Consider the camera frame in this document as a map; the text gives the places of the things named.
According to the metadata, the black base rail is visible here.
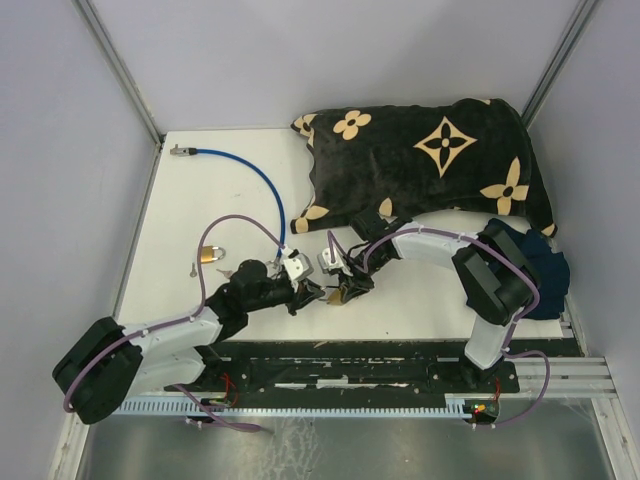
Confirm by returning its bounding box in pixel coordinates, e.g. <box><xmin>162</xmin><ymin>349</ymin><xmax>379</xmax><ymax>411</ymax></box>
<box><xmin>164</xmin><ymin>338</ymin><xmax>519</xmax><ymax>399</ymax></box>

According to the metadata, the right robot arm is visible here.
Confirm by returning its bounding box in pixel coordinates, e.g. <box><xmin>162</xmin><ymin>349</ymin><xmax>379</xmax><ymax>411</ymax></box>
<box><xmin>319</xmin><ymin>211</ymin><xmax>541</xmax><ymax>391</ymax></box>

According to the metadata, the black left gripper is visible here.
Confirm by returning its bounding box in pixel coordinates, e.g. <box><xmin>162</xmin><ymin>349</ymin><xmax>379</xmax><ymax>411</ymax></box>
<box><xmin>245</xmin><ymin>277</ymin><xmax>325</xmax><ymax>316</ymax></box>

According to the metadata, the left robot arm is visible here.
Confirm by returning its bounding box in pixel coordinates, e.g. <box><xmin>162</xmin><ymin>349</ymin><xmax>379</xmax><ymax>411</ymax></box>
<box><xmin>52</xmin><ymin>259</ymin><xmax>324</xmax><ymax>425</ymax></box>

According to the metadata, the aluminium frame post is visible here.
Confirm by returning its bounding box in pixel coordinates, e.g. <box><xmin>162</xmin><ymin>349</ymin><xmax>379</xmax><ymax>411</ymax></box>
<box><xmin>72</xmin><ymin>0</ymin><xmax>164</xmax><ymax>145</ymax></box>
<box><xmin>522</xmin><ymin>0</ymin><xmax>602</xmax><ymax>129</ymax></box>

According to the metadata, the right aluminium frame post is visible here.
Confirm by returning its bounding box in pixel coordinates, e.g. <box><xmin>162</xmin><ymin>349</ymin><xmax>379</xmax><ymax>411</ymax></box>
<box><xmin>522</xmin><ymin>0</ymin><xmax>602</xmax><ymax>129</ymax></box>

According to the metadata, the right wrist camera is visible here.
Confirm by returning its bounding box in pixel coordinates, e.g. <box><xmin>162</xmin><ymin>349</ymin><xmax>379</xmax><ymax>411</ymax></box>
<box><xmin>317</xmin><ymin>247</ymin><xmax>350</xmax><ymax>275</ymax></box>

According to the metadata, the black floral patterned blanket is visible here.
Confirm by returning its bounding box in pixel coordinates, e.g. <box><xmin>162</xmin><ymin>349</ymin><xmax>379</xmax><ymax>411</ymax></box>
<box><xmin>290</xmin><ymin>98</ymin><xmax>558</xmax><ymax>237</ymax></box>

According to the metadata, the white slotted cable duct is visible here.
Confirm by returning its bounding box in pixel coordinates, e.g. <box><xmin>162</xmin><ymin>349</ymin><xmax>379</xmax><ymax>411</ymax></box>
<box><xmin>119</xmin><ymin>392</ymin><xmax>476</xmax><ymax>416</ymax></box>

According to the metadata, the brass padlock with key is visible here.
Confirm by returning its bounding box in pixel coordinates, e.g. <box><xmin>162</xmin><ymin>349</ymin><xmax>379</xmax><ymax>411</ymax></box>
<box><xmin>325</xmin><ymin>285</ymin><xmax>347</xmax><ymax>306</ymax></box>

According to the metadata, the small brass padlock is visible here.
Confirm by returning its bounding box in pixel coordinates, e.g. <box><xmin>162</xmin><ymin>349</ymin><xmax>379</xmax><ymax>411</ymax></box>
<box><xmin>199</xmin><ymin>245</ymin><xmax>226</xmax><ymax>264</ymax></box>

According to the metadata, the left aluminium frame post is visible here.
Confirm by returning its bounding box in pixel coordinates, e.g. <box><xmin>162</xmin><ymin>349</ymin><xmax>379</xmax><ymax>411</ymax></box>
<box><xmin>72</xmin><ymin>0</ymin><xmax>164</xmax><ymax>145</ymax></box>

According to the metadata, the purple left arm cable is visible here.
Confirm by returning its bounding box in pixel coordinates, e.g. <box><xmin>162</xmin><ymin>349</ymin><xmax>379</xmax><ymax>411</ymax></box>
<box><xmin>64</xmin><ymin>214</ymin><xmax>286</xmax><ymax>414</ymax></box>

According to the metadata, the dark blue cloth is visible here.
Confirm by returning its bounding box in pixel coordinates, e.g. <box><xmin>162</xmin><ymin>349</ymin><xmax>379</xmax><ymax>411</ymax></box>
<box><xmin>487</xmin><ymin>218</ymin><xmax>570</xmax><ymax>321</ymax></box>

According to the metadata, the blue cable with plug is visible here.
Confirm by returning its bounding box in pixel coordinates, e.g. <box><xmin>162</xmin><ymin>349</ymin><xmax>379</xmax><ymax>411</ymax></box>
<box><xmin>170</xmin><ymin>143</ymin><xmax>289</xmax><ymax>266</ymax></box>

